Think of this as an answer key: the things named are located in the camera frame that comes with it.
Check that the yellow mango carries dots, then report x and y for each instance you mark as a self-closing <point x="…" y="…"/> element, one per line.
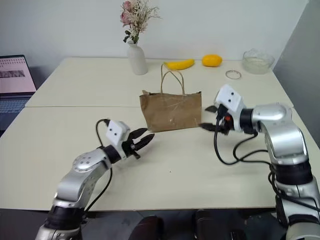
<point x="212" y="60"/>

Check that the clear glass bowl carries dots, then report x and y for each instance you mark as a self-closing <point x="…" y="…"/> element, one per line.
<point x="257" y="61"/>

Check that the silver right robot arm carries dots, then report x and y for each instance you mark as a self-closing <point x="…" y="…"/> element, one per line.
<point x="287" y="140"/>

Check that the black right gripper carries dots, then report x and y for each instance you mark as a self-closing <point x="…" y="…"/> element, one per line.
<point x="225" y="120"/>

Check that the white ceramic vase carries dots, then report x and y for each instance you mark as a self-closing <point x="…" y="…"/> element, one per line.
<point x="137" y="58"/>

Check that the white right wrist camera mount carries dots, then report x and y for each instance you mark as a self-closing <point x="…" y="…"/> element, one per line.
<point x="231" y="98"/>

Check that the open laptop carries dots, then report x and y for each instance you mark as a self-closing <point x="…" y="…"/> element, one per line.
<point x="12" y="85"/>

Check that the yellow banana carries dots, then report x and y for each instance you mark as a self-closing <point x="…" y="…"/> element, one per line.
<point x="179" y="64"/>

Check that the dried pink flower bouquet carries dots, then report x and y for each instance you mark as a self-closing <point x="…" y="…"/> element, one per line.
<point x="137" y="17"/>

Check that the brown paper bag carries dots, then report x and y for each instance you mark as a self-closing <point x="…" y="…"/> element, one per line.
<point x="172" y="112"/>

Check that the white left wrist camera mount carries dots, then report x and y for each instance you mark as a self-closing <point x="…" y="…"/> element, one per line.
<point x="116" y="132"/>

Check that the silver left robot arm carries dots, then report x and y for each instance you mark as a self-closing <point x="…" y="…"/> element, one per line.
<point x="83" y="165"/>

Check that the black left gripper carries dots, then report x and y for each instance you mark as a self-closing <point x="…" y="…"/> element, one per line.
<point x="130" y="147"/>

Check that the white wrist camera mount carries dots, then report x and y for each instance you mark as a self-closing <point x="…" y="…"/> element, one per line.
<point x="116" y="132"/>
<point x="231" y="98"/>

